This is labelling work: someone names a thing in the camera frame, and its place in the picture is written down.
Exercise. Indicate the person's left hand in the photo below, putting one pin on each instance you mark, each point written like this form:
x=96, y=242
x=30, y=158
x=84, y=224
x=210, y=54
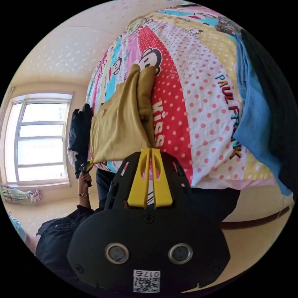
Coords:
x=84, y=185

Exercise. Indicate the bed with cartoon printed sheet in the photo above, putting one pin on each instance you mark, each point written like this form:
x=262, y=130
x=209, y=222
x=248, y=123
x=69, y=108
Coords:
x=200, y=111

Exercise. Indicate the black jacket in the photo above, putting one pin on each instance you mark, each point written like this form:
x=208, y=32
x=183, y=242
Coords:
x=80, y=130

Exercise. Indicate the person's left forearm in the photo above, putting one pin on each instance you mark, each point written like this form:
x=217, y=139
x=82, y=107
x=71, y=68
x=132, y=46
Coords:
x=84, y=200

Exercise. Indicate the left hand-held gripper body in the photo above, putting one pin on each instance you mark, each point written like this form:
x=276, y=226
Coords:
x=77, y=170

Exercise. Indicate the plaid tied curtain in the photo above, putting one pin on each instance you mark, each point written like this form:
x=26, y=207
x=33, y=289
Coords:
x=21, y=194

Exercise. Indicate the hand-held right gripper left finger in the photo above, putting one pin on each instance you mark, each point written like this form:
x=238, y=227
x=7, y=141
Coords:
x=139, y=184

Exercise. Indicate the window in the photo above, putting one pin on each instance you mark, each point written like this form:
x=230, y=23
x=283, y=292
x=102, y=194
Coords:
x=42, y=139

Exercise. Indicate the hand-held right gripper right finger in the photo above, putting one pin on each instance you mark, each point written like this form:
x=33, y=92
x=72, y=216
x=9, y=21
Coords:
x=160, y=186

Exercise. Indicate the pile of clothes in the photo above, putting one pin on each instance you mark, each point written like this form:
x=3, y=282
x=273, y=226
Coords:
x=260, y=111

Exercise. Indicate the person's body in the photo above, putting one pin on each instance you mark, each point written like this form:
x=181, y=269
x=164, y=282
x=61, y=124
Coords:
x=55, y=244

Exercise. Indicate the yellow long sleeve shirt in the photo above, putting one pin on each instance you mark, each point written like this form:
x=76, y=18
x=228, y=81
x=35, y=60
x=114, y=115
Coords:
x=116, y=130

